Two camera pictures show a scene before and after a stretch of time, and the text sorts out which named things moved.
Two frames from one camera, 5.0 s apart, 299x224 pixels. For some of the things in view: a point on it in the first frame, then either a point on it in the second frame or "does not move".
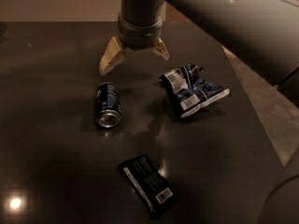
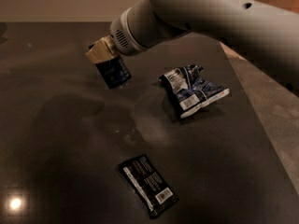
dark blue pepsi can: [107, 105] → [114, 72]
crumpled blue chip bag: [188, 89] does not move
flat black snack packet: [149, 186] does not move
